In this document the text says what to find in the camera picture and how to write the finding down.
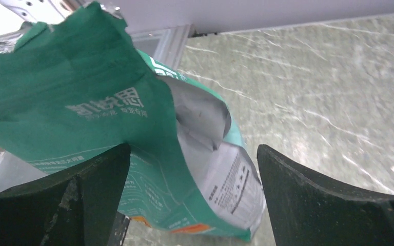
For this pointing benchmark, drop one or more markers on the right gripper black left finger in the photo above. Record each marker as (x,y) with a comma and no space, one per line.
(75,206)

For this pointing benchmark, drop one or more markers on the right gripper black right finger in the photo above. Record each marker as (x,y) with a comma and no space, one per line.
(309,208)

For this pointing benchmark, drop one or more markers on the green pet food bag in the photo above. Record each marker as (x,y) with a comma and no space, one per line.
(73,90)

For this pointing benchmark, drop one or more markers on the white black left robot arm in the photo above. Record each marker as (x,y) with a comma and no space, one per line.
(46,11)

